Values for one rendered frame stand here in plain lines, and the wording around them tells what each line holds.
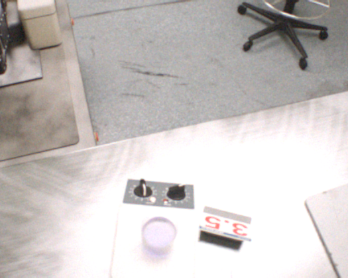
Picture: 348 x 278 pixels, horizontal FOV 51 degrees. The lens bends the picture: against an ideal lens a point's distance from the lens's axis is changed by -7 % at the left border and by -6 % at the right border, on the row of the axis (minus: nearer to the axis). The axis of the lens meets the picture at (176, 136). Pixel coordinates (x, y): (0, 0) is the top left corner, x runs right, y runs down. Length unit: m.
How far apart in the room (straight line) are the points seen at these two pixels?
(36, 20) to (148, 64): 0.70
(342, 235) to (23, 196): 0.59
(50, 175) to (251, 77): 1.38
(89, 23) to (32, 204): 1.56
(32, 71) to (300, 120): 0.96
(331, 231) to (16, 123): 1.00
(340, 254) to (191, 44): 1.52
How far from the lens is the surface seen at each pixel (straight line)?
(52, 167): 0.75
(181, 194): 0.65
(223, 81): 1.88
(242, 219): 0.70
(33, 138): 1.27
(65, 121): 1.28
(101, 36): 2.08
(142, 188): 0.63
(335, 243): 0.74
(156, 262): 0.57
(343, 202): 0.78
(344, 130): 0.89
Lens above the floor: 1.39
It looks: 57 degrees down
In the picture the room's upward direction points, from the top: 7 degrees clockwise
